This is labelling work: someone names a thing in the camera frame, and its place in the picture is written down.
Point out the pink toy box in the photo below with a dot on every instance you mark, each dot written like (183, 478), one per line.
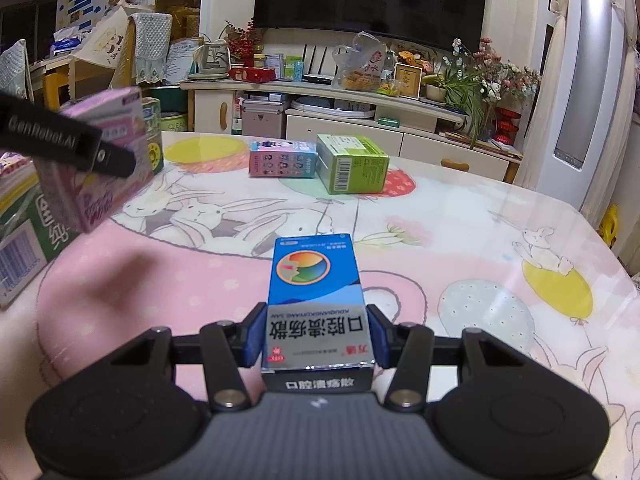
(82, 194)

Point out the white tv cabinet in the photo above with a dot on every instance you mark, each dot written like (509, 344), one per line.
(408, 128)

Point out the pink storage case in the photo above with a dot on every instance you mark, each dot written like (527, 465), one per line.
(265, 119)

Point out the white tower air conditioner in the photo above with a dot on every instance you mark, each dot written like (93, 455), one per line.
(577, 137)

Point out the red vase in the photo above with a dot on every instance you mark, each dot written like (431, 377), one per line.
(506, 125)

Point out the blue medicine box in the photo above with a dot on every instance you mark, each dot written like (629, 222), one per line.
(317, 337)

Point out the potted flower plant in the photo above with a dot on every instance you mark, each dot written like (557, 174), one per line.
(475, 83)

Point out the red gift box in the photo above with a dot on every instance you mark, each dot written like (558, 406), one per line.
(252, 75)

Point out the yellow detergent bottle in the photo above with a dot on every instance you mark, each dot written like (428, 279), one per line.
(609, 226)

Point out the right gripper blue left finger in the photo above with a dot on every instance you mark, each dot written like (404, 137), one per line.
(250, 336)

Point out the green medicine box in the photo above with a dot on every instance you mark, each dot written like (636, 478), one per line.
(351, 164)

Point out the green trash bin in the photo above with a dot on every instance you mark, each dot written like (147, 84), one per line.
(174, 122)

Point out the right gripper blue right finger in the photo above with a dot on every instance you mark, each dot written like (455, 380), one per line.
(384, 337)

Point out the small pink blue box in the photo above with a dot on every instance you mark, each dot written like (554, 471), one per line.
(273, 158)

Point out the dark chair with cover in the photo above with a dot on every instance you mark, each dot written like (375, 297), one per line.
(14, 72)

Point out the cardboard box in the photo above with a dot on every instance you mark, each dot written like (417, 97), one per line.
(30, 236)

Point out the wooden chair with cover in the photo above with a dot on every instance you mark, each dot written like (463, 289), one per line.
(126, 48)

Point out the framed picture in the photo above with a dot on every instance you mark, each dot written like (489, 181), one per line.
(408, 80)

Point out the plastic bag with snacks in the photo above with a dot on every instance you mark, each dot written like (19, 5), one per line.
(359, 64)

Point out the red berry bouquet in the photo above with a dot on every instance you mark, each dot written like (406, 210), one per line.
(243, 42)

